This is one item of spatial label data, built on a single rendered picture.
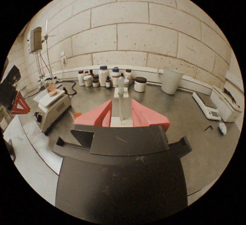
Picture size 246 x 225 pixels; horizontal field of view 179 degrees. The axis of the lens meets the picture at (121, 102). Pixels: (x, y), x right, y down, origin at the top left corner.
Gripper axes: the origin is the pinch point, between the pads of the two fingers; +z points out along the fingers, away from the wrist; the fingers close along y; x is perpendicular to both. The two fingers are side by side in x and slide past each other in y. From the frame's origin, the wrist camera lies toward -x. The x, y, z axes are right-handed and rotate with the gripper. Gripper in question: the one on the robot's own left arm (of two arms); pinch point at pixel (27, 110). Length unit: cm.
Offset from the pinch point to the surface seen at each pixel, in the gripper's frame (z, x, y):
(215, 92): 29, 4, -105
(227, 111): 22, 21, -99
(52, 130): 11.9, 4.9, -3.5
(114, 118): 19.3, 2.0, -27.9
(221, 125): 22, 24, -82
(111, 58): 27, -45, -30
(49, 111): 8.8, -2.0, -4.7
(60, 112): 14.2, -3.5, -5.3
